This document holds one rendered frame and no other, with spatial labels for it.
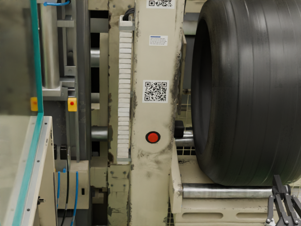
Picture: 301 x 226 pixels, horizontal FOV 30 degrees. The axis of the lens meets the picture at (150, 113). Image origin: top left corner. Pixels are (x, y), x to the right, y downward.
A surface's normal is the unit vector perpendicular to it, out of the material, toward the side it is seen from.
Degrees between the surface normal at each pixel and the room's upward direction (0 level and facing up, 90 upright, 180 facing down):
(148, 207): 90
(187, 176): 0
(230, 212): 90
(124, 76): 90
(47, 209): 90
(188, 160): 0
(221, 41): 52
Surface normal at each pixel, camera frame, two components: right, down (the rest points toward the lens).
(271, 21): 0.06, -0.53
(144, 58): 0.05, 0.52
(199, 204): 0.04, -0.86
